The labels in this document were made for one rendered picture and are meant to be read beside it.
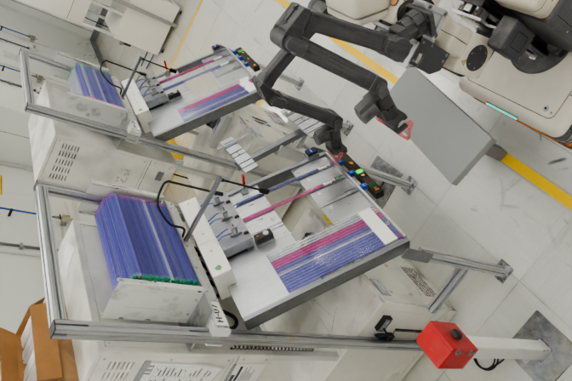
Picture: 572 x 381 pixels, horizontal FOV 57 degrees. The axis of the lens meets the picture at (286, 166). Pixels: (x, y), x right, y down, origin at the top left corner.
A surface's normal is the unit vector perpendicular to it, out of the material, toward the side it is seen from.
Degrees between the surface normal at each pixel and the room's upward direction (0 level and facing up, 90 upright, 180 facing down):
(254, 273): 48
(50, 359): 80
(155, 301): 90
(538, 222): 0
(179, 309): 90
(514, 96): 0
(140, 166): 90
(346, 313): 0
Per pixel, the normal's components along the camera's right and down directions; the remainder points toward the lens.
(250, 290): -0.15, -0.76
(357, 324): -0.77, -0.23
